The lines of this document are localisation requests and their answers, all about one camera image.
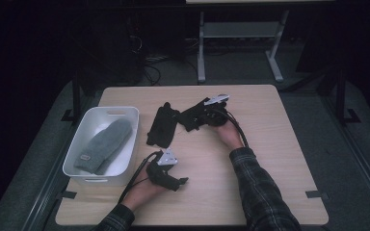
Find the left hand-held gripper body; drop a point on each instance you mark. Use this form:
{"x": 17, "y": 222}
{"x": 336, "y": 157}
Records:
{"x": 160, "y": 173}

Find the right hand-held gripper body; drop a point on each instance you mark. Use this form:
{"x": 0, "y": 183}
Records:
{"x": 216, "y": 114}

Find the black glove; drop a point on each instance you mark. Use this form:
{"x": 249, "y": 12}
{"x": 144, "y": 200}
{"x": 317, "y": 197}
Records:
{"x": 163, "y": 126}
{"x": 191, "y": 117}

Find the white plastic bin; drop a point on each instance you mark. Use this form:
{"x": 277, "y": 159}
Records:
{"x": 122, "y": 166}

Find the grey knit mitten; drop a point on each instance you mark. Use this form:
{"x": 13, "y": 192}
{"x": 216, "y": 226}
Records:
{"x": 107, "y": 166}

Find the grey mitten with label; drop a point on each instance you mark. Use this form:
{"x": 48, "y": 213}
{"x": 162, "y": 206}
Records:
{"x": 106, "y": 144}

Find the person's right hand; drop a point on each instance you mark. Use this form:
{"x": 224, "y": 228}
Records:
{"x": 229, "y": 134}

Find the person's left hand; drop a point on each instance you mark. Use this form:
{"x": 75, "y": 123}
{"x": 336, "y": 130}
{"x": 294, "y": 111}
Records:
{"x": 141, "y": 192}

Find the grey metal stand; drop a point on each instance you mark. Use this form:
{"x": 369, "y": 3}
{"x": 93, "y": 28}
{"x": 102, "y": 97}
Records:
{"x": 241, "y": 30}

